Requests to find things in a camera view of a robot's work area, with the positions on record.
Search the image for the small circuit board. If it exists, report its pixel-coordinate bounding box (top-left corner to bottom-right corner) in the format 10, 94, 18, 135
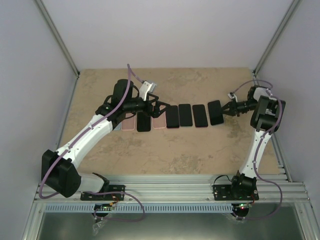
235, 202, 252, 210
93, 202, 117, 212

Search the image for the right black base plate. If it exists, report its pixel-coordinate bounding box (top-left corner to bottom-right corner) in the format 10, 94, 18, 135
212, 184, 260, 201

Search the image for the aluminium corner post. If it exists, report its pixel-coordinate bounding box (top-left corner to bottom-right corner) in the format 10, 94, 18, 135
252, 0, 302, 78
34, 0, 80, 78

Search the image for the light blue phone case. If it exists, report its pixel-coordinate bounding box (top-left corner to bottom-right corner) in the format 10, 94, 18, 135
113, 122, 122, 131

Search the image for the phone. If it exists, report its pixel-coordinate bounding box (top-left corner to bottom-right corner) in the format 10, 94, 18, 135
178, 103, 193, 127
192, 104, 209, 128
207, 100, 224, 126

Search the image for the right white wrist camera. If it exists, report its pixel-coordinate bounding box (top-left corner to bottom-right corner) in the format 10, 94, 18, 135
227, 92, 238, 102

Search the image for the black phone case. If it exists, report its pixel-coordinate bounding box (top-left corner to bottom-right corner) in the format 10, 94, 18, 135
136, 112, 151, 133

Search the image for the clear plastic bag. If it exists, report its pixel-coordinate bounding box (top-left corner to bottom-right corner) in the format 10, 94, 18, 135
92, 216, 108, 236

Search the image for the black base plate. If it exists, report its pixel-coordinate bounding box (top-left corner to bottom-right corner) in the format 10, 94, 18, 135
80, 184, 125, 202
212, 184, 260, 201

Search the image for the black smartphone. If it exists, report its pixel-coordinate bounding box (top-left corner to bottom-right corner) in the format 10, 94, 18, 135
165, 105, 180, 129

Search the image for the light pink phone case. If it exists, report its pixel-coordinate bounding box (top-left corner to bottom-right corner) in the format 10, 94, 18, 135
151, 112, 167, 129

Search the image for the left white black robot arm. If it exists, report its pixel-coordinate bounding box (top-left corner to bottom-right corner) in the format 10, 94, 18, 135
38, 79, 170, 200

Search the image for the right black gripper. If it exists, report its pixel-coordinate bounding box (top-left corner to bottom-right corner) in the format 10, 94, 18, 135
218, 99, 258, 117

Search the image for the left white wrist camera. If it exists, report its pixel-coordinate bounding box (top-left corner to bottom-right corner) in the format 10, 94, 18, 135
139, 80, 157, 101

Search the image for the right small circuit board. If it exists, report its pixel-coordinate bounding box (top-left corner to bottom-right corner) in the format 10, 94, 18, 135
235, 202, 252, 210

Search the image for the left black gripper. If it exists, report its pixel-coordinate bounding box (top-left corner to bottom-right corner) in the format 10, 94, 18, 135
124, 93, 170, 119

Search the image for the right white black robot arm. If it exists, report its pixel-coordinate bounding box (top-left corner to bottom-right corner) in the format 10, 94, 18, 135
222, 85, 286, 200

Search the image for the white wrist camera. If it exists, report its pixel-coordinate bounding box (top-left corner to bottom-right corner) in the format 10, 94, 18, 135
227, 92, 238, 102
139, 80, 157, 101

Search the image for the left small circuit board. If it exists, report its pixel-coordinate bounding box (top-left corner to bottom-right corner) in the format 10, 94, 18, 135
93, 202, 117, 212

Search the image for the left aluminium corner post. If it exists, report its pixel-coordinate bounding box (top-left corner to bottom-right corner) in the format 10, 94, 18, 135
34, 0, 80, 78

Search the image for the right aluminium corner post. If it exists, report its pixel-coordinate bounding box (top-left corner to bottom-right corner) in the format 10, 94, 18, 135
252, 0, 302, 78

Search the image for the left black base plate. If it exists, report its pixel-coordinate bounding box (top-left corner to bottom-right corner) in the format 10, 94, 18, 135
80, 184, 125, 202

